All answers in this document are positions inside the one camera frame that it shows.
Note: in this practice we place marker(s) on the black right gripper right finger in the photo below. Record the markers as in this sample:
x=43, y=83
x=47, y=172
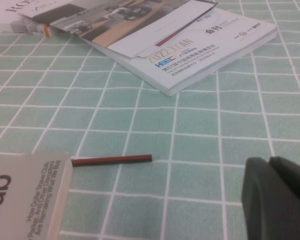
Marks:
x=295, y=180

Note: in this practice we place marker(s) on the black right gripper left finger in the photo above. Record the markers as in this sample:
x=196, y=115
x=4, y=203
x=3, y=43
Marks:
x=265, y=207

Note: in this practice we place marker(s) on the red black striped pencil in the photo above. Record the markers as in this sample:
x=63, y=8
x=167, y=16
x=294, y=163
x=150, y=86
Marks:
x=115, y=160

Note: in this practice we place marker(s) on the green checkered tablecloth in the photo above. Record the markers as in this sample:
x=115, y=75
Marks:
x=165, y=125

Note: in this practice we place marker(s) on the white 2022 XI'AN catalogue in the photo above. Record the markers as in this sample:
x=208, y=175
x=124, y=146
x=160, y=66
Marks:
x=215, y=52

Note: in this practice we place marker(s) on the robot photo brochure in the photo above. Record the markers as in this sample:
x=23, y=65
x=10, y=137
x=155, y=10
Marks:
x=130, y=27

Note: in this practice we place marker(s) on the grey blue Dollar Club book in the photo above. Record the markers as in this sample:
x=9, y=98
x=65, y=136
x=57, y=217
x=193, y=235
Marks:
x=27, y=200

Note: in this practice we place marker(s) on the white ROS book orange spine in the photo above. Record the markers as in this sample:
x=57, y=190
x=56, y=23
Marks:
x=5, y=15

